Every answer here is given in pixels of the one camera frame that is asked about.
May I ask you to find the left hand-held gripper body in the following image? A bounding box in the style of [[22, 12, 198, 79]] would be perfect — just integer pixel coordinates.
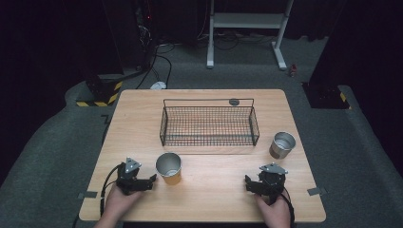
[[115, 157, 150, 196]]

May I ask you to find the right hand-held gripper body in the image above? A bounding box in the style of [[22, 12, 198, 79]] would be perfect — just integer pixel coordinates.
[[250, 161, 289, 204]]

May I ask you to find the orange metal cup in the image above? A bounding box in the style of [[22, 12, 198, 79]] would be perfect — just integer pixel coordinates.
[[155, 152, 182, 186]]

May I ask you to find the black wire basket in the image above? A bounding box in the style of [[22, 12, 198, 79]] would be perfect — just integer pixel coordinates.
[[159, 98, 260, 147]]

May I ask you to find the person's left hand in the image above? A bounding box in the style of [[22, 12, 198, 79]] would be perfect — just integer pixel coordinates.
[[102, 182, 144, 222]]

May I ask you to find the person's right hand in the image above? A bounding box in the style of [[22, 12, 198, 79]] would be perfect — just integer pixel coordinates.
[[254, 193, 292, 224]]

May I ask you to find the brown metal cup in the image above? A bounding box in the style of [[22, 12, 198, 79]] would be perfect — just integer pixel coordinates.
[[268, 131, 297, 161]]

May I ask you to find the grey tape piece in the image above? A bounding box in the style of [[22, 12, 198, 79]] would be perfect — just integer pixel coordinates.
[[77, 191, 99, 200], [306, 186, 329, 197]]

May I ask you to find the black yellow striped stand base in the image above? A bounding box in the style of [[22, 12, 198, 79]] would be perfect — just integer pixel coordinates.
[[75, 73, 125, 108], [301, 82, 353, 110]]

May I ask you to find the dark computer tower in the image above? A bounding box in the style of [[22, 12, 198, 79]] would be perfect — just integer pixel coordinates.
[[134, 0, 160, 71]]

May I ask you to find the white metal stand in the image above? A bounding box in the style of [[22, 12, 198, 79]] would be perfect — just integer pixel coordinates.
[[205, 0, 295, 71]]

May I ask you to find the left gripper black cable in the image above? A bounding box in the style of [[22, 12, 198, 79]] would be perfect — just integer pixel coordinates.
[[99, 162, 125, 219]]

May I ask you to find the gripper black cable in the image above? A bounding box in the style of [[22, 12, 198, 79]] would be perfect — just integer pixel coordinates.
[[279, 187, 297, 228], [99, 162, 125, 219]]

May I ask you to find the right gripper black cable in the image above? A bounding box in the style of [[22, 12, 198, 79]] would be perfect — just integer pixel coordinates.
[[279, 187, 297, 228]]

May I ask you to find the black floor cable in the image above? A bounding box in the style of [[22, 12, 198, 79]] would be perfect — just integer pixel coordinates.
[[135, 43, 176, 90]]

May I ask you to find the bundle of floor cables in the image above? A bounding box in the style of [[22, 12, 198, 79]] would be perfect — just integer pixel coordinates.
[[195, 29, 278, 51]]

